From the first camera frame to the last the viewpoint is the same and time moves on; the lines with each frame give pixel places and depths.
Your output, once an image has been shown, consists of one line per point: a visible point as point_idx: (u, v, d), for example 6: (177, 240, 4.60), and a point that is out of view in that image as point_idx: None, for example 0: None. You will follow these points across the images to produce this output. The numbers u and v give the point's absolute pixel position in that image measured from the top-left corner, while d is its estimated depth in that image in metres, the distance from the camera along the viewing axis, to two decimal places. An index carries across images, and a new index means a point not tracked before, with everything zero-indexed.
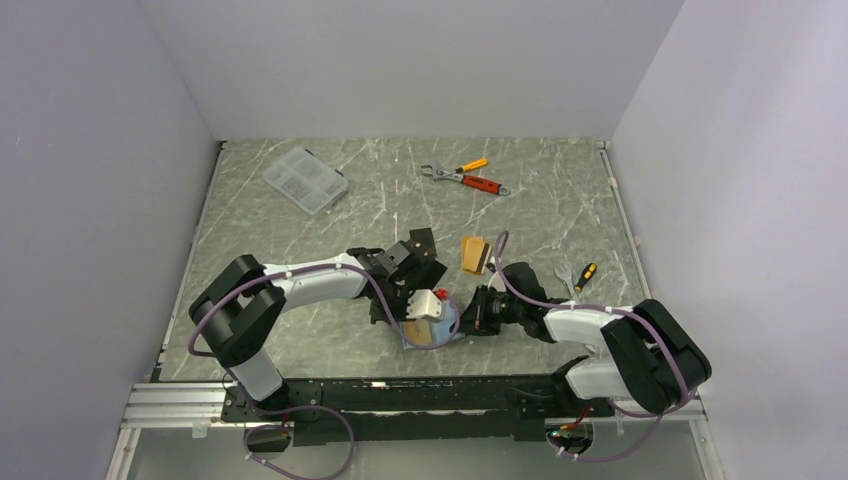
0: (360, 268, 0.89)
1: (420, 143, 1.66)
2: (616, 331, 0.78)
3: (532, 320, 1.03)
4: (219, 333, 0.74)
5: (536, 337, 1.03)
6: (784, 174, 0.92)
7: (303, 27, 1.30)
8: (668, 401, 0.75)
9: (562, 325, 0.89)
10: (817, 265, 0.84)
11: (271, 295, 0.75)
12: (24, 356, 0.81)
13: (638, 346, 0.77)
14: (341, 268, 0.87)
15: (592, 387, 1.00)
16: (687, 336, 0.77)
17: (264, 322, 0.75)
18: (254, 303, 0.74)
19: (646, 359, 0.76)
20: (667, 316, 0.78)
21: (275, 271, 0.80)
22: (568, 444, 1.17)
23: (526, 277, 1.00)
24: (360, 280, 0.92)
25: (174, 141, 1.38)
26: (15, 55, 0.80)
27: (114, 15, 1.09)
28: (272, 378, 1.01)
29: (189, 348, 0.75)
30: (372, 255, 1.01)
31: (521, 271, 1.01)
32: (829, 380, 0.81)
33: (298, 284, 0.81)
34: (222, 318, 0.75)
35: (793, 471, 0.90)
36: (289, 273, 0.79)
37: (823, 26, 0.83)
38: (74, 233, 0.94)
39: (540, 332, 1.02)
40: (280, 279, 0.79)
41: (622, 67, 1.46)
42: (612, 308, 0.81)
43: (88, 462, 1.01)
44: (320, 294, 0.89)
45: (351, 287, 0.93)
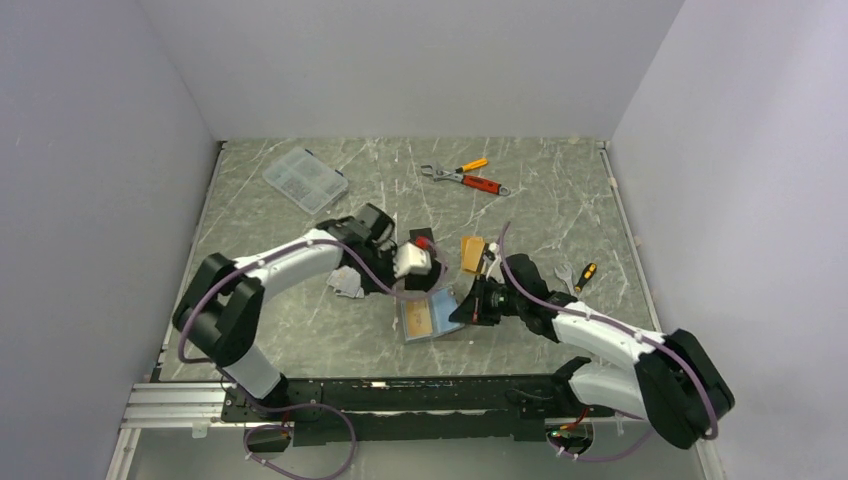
0: (333, 240, 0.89)
1: (420, 143, 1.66)
2: (650, 367, 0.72)
3: (535, 317, 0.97)
4: (207, 333, 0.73)
5: (540, 334, 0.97)
6: (784, 174, 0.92)
7: (303, 27, 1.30)
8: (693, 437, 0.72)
9: (572, 332, 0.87)
10: (816, 265, 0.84)
11: (251, 286, 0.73)
12: (24, 357, 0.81)
13: (674, 384, 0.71)
14: (313, 244, 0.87)
15: (599, 396, 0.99)
16: (717, 372, 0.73)
17: (248, 315, 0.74)
18: (234, 298, 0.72)
19: (680, 398, 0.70)
20: (699, 350, 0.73)
21: (247, 262, 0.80)
22: (568, 444, 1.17)
23: (527, 270, 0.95)
24: (336, 251, 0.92)
25: (174, 141, 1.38)
26: (14, 55, 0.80)
27: (114, 14, 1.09)
28: (270, 372, 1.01)
29: (183, 358, 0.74)
30: (342, 224, 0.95)
31: (522, 264, 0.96)
32: (829, 381, 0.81)
33: (273, 270, 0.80)
34: (208, 319, 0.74)
35: (792, 471, 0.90)
36: (260, 261, 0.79)
37: (823, 26, 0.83)
38: (74, 233, 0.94)
39: (543, 329, 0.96)
40: (254, 269, 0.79)
41: (622, 67, 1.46)
42: (641, 335, 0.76)
43: (88, 462, 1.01)
44: (301, 274, 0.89)
45: (331, 258, 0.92)
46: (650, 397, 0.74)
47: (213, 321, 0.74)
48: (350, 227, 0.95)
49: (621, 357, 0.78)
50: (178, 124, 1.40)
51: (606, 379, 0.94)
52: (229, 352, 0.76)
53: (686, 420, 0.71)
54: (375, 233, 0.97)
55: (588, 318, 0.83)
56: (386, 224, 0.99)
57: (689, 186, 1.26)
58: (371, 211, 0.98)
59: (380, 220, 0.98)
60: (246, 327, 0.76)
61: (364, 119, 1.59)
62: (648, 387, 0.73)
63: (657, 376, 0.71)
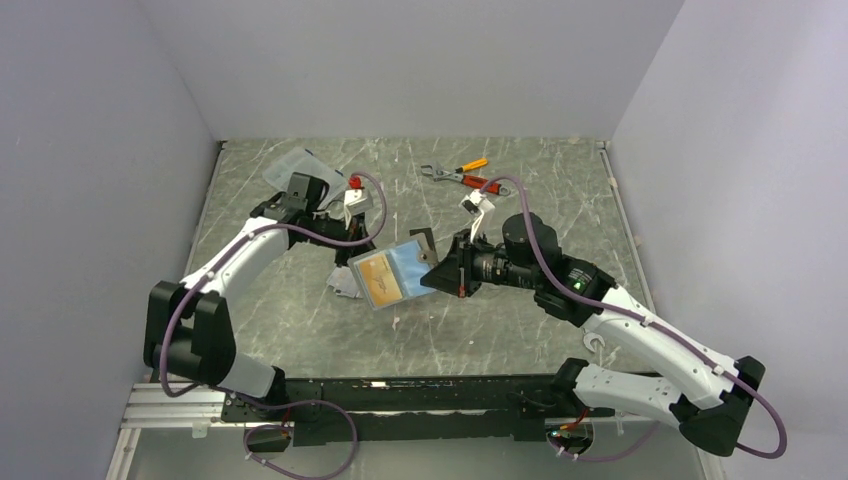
0: (274, 225, 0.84)
1: (419, 143, 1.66)
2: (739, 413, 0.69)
3: (556, 294, 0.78)
4: (187, 360, 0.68)
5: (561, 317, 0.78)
6: (784, 172, 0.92)
7: (302, 27, 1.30)
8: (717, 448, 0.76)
9: (614, 332, 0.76)
10: (816, 264, 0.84)
11: (212, 301, 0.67)
12: (24, 357, 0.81)
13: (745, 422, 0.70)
14: (254, 235, 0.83)
15: (609, 403, 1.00)
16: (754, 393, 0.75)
17: (222, 328, 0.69)
18: (199, 321, 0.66)
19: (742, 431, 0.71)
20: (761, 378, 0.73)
21: (196, 278, 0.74)
22: (568, 444, 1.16)
23: (548, 238, 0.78)
24: (281, 233, 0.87)
25: (174, 141, 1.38)
26: (14, 56, 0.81)
27: (114, 14, 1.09)
28: (264, 369, 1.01)
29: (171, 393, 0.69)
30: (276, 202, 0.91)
31: (546, 239, 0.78)
32: (831, 380, 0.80)
33: (227, 276, 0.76)
34: (182, 345, 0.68)
35: (792, 471, 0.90)
36: (210, 273, 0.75)
37: (823, 25, 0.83)
38: (74, 234, 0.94)
39: (569, 309, 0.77)
40: (207, 283, 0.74)
41: (623, 66, 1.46)
42: (723, 370, 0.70)
43: (88, 462, 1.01)
44: (258, 268, 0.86)
45: (281, 242, 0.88)
46: (711, 427, 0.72)
47: (188, 346, 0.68)
48: (286, 204, 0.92)
49: (681, 378, 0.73)
50: (178, 124, 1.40)
51: (618, 386, 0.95)
52: (215, 366, 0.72)
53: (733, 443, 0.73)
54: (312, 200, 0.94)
55: (646, 324, 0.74)
56: (321, 188, 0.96)
57: (689, 186, 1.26)
58: (300, 180, 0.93)
59: (313, 185, 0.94)
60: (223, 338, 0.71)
61: (364, 119, 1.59)
62: (716, 420, 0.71)
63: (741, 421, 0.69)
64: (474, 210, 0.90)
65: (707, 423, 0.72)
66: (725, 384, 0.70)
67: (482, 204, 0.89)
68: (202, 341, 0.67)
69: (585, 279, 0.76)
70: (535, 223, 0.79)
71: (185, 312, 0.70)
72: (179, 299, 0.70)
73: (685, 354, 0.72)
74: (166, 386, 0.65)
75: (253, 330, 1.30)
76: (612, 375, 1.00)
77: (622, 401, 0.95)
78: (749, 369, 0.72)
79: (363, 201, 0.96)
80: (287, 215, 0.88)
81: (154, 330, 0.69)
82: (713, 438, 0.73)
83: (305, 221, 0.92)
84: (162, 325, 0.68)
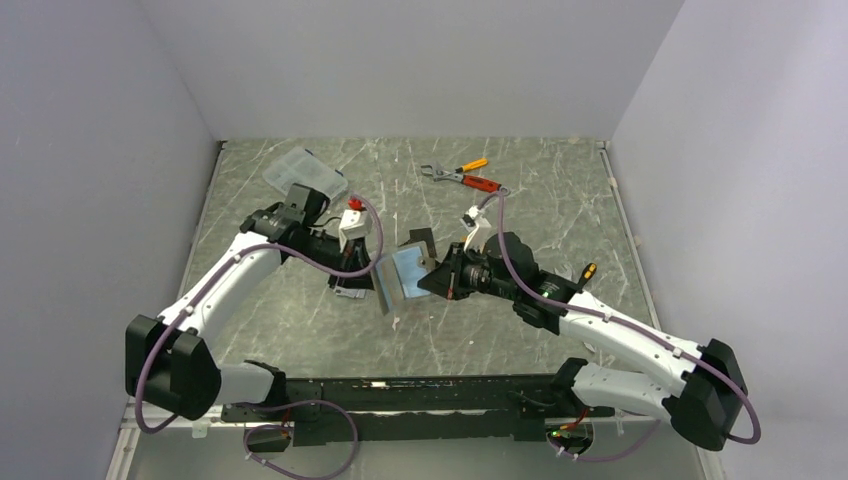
0: (263, 244, 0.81)
1: (419, 143, 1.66)
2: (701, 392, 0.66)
3: (531, 304, 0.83)
4: (167, 396, 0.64)
5: (536, 326, 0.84)
6: (784, 173, 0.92)
7: (302, 28, 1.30)
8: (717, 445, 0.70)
9: (585, 334, 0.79)
10: (816, 265, 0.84)
11: (187, 341, 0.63)
12: (24, 358, 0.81)
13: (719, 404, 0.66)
14: (240, 257, 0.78)
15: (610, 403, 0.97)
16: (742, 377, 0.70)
17: (202, 365, 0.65)
18: (175, 359, 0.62)
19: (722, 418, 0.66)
20: (733, 360, 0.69)
21: (175, 313, 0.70)
22: (568, 444, 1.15)
23: (521, 253, 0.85)
24: (272, 252, 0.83)
25: (175, 141, 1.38)
26: (15, 56, 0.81)
27: (114, 15, 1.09)
28: (263, 373, 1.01)
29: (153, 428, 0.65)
30: (270, 213, 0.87)
31: (520, 251, 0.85)
32: (830, 381, 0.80)
33: (207, 307, 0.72)
34: (161, 380, 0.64)
35: (793, 471, 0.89)
36: (187, 306, 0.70)
37: (823, 25, 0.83)
38: (74, 235, 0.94)
39: (542, 318, 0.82)
40: (184, 320, 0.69)
41: (622, 66, 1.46)
42: (681, 351, 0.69)
43: (88, 462, 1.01)
44: (245, 290, 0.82)
45: (271, 260, 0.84)
46: (688, 413, 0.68)
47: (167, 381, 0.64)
48: (282, 215, 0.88)
49: (649, 367, 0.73)
50: (178, 124, 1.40)
51: (615, 384, 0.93)
52: (197, 398, 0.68)
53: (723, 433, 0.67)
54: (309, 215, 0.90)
55: (608, 319, 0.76)
56: (320, 203, 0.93)
57: (688, 186, 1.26)
58: (298, 192, 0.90)
59: (312, 197, 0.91)
60: (204, 372, 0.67)
61: (364, 119, 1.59)
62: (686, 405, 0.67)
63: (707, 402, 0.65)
64: (469, 224, 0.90)
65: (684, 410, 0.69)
66: (687, 365, 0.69)
67: (478, 219, 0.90)
68: (182, 377, 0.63)
69: (556, 289, 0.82)
70: (512, 241, 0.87)
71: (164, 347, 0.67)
72: (158, 335, 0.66)
73: (647, 342, 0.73)
74: (144, 427, 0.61)
75: (253, 330, 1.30)
76: (611, 373, 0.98)
77: (621, 399, 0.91)
78: (716, 352, 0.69)
79: (357, 224, 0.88)
80: (279, 229, 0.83)
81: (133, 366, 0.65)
82: (696, 427, 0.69)
83: (299, 235, 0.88)
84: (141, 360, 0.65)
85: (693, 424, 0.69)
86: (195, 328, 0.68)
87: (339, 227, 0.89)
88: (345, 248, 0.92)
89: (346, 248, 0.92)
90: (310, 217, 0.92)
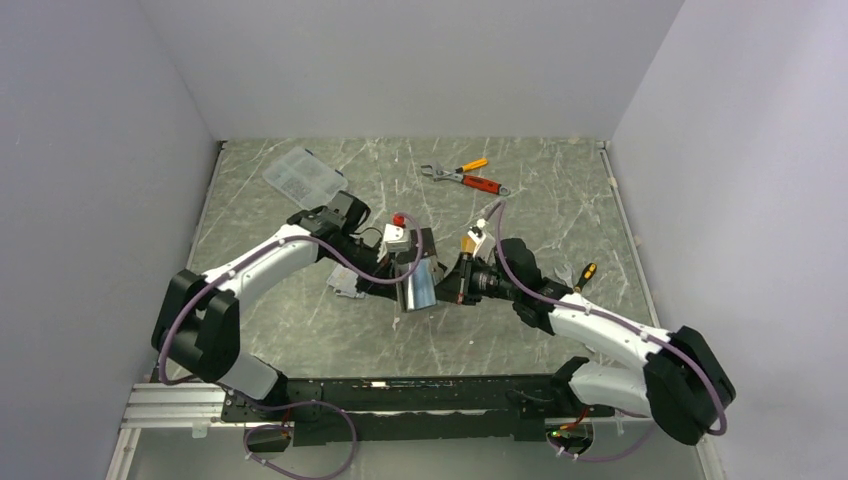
0: (306, 236, 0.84)
1: (419, 143, 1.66)
2: (661, 370, 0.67)
3: (529, 307, 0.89)
4: (189, 351, 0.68)
5: (533, 325, 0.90)
6: (784, 173, 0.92)
7: (302, 28, 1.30)
8: (697, 436, 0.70)
9: (570, 327, 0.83)
10: (817, 265, 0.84)
11: (224, 299, 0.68)
12: (25, 358, 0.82)
13: (685, 387, 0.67)
14: (284, 243, 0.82)
15: (603, 399, 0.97)
16: (720, 368, 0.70)
17: (228, 328, 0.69)
18: (208, 315, 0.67)
19: (690, 403, 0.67)
20: (704, 347, 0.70)
21: (217, 274, 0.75)
22: (568, 444, 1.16)
23: (524, 260, 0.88)
24: (311, 245, 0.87)
25: (175, 141, 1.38)
26: (15, 57, 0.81)
27: (114, 15, 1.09)
28: (265, 373, 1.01)
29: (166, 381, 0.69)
30: (314, 215, 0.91)
31: (520, 255, 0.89)
32: (829, 381, 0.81)
33: (246, 277, 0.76)
34: (187, 337, 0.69)
35: (793, 471, 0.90)
36: (231, 271, 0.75)
37: (824, 26, 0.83)
38: (74, 235, 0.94)
39: (538, 319, 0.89)
40: (225, 282, 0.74)
41: (623, 67, 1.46)
42: (647, 333, 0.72)
43: (89, 462, 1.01)
44: (279, 274, 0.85)
45: (307, 253, 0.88)
46: (658, 398, 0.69)
47: (192, 338, 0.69)
48: (323, 217, 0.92)
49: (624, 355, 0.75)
50: (178, 124, 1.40)
51: (606, 379, 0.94)
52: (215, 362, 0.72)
53: (694, 420, 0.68)
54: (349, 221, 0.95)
55: (588, 311, 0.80)
56: (361, 212, 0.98)
57: (688, 186, 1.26)
58: (343, 199, 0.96)
59: (354, 205, 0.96)
60: (228, 338, 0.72)
61: (364, 119, 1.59)
62: (655, 389, 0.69)
63: (669, 383, 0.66)
64: (476, 233, 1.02)
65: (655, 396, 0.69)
66: (653, 347, 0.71)
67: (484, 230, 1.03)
68: (206, 336, 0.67)
69: (551, 292, 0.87)
70: (517, 247, 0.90)
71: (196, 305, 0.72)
72: (196, 291, 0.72)
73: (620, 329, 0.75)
74: (164, 376, 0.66)
75: (253, 330, 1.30)
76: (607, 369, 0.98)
77: (611, 393, 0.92)
78: (685, 337, 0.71)
79: (402, 239, 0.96)
80: (322, 230, 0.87)
81: (166, 316, 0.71)
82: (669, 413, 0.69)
83: (337, 239, 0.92)
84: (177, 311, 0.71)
85: (665, 410, 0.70)
86: (232, 290, 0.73)
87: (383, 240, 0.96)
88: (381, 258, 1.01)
89: (384, 258, 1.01)
90: (347, 225, 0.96)
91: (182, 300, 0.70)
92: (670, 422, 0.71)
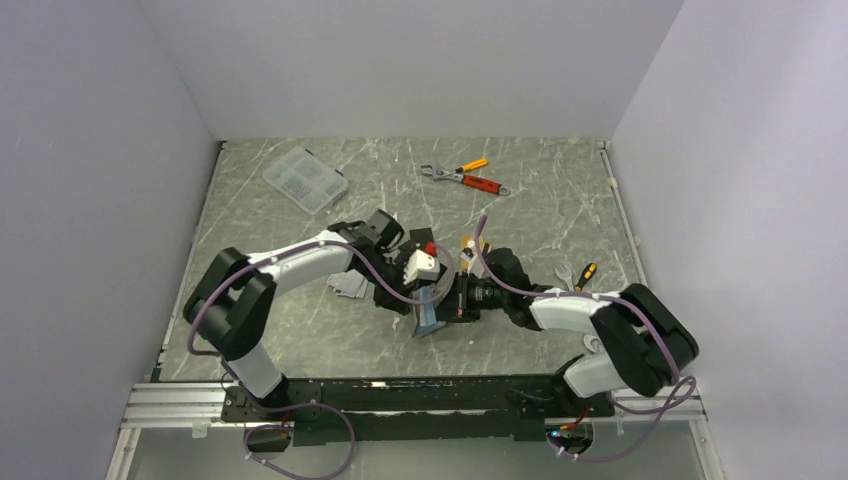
0: (344, 243, 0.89)
1: (420, 143, 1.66)
2: (605, 317, 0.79)
3: (519, 309, 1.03)
4: (217, 325, 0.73)
5: (523, 325, 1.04)
6: (783, 173, 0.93)
7: (302, 28, 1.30)
8: (658, 387, 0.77)
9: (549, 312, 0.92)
10: (816, 265, 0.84)
11: (263, 282, 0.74)
12: (24, 357, 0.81)
13: (629, 332, 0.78)
14: (324, 245, 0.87)
15: (590, 383, 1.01)
16: (675, 318, 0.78)
17: (262, 310, 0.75)
18: (246, 294, 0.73)
19: (635, 344, 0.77)
20: (654, 300, 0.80)
21: (260, 258, 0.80)
22: (568, 444, 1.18)
23: (511, 265, 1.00)
24: (346, 253, 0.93)
25: (175, 141, 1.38)
26: (16, 57, 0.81)
27: (114, 14, 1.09)
28: (272, 372, 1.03)
29: (188, 349, 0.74)
30: (353, 229, 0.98)
31: (507, 260, 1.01)
32: (830, 380, 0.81)
33: (286, 268, 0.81)
34: (217, 312, 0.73)
35: (794, 471, 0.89)
36: (274, 258, 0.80)
37: (823, 26, 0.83)
38: (74, 234, 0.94)
39: (525, 320, 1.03)
40: (266, 266, 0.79)
41: (623, 67, 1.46)
42: (599, 294, 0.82)
43: (89, 461, 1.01)
44: (311, 273, 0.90)
45: (339, 258, 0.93)
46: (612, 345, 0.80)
47: (221, 314, 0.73)
48: (361, 233, 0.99)
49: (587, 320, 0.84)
50: (178, 124, 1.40)
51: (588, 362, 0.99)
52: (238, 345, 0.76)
53: (645, 363, 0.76)
54: (384, 239, 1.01)
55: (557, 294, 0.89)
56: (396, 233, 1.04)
57: (688, 186, 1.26)
58: (381, 217, 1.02)
59: (390, 225, 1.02)
60: (258, 322, 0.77)
61: (364, 119, 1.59)
62: (606, 336, 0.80)
63: (611, 327, 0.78)
64: (469, 254, 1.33)
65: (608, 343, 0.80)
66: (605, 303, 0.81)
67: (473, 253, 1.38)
68: (241, 313, 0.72)
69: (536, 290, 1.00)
70: (508, 258, 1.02)
71: (234, 283, 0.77)
72: (236, 269, 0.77)
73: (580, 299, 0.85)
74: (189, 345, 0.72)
75: None
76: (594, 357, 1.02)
77: (592, 374, 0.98)
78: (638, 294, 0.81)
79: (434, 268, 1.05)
80: (358, 241, 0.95)
81: (203, 287, 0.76)
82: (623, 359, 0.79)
83: (371, 253, 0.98)
84: (215, 285, 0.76)
85: (620, 356, 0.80)
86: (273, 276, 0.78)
87: (416, 266, 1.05)
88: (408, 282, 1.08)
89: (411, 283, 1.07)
90: (380, 244, 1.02)
91: (222, 275, 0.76)
92: (632, 374, 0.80)
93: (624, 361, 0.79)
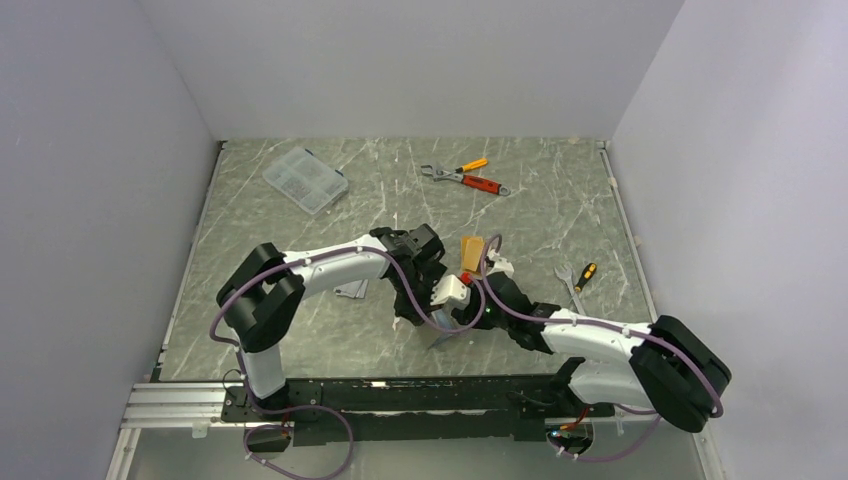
0: (381, 251, 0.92)
1: (419, 143, 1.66)
2: (644, 359, 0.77)
3: (525, 333, 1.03)
4: (245, 316, 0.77)
5: (532, 348, 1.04)
6: (784, 174, 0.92)
7: (302, 28, 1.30)
8: (704, 421, 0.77)
9: (564, 342, 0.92)
10: (816, 265, 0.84)
11: (291, 283, 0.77)
12: (23, 356, 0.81)
13: (671, 371, 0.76)
14: (363, 250, 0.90)
15: (598, 394, 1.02)
16: (710, 350, 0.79)
17: (286, 310, 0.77)
18: (274, 292, 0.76)
19: (681, 386, 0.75)
20: (686, 331, 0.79)
21: (295, 258, 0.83)
22: (568, 444, 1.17)
23: (507, 289, 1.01)
24: (383, 262, 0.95)
25: (175, 141, 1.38)
26: (15, 57, 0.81)
27: (114, 16, 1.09)
28: (278, 376, 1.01)
29: (212, 333, 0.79)
30: (397, 236, 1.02)
31: (502, 284, 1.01)
32: (830, 378, 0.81)
33: (317, 271, 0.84)
34: (246, 303, 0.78)
35: (794, 471, 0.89)
36: (308, 260, 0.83)
37: (822, 28, 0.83)
38: (73, 233, 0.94)
39: (535, 343, 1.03)
40: (299, 267, 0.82)
41: (621, 68, 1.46)
42: (630, 332, 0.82)
43: (88, 461, 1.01)
44: (347, 276, 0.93)
45: (377, 267, 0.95)
46: (651, 385, 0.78)
47: (250, 307, 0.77)
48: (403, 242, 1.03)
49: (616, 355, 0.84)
50: (178, 124, 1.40)
51: (601, 378, 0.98)
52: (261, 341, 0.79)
53: (691, 403, 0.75)
54: (424, 253, 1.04)
55: (575, 322, 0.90)
56: (437, 249, 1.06)
57: (688, 186, 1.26)
58: (425, 232, 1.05)
59: (434, 241, 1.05)
60: (281, 321, 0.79)
61: (364, 119, 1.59)
62: (647, 378, 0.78)
63: (653, 368, 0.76)
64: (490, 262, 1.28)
65: (650, 384, 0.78)
66: (636, 341, 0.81)
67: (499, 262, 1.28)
68: (266, 310, 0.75)
69: (542, 312, 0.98)
70: (508, 287, 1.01)
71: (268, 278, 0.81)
72: (272, 264, 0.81)
73: (606, 333, 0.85)
74: (214, 329, 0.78)
75: None
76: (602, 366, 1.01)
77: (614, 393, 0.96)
78: (668, 327, 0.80)
79: (465, 298, 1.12)
80: (396, 250, 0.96)
81: (237, 276, 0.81)
82: (668, 399, 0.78)
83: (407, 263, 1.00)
84: (248, 277, 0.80)
85: (662, 396, 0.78)
86: (303, 277, 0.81)
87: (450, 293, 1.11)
88: (435, 303, 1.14)
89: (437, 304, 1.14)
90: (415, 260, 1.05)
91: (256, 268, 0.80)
92: (674, 412, 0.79)
93: (667, 400, 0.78)
